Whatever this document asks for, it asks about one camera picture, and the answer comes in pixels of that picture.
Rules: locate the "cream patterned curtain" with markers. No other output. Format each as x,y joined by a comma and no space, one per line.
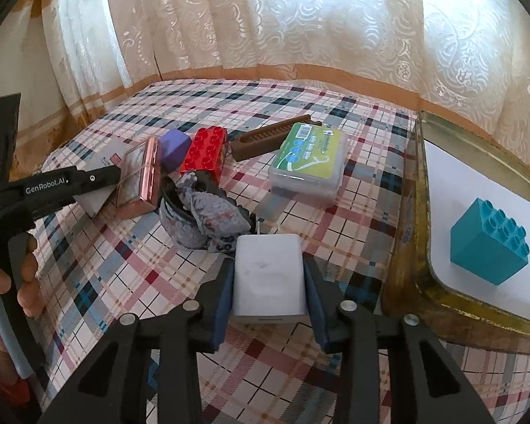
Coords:
247,22

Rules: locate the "teal building block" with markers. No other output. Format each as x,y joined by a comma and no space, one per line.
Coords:
481,251

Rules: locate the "red building block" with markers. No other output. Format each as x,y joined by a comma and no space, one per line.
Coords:
203,150

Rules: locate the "gold metal tray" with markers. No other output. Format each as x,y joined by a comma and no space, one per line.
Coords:
406,251

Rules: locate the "person's left hand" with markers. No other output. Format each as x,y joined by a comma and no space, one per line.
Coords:
28,274

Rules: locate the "white cardboard box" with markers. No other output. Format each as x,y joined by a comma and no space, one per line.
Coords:
95,202

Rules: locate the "brown comb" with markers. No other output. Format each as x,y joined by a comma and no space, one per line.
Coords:
256,141

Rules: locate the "rose gold makeup box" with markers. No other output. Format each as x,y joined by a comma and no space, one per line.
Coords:
137,172

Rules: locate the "plaid tablecloth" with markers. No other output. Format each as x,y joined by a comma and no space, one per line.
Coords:
335,238

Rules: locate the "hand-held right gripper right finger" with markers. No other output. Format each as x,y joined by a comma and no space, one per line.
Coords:
318,304

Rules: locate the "white charger plug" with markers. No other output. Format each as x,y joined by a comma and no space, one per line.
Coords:
267,274

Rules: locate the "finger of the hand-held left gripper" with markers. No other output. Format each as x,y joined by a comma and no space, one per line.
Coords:
95,178

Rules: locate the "green label floss pick box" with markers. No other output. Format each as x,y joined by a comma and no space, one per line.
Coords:
307,159

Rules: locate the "purple foam block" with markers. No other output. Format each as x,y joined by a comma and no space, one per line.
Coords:
174,148

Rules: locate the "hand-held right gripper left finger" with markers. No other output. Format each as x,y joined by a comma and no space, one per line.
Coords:
223,300

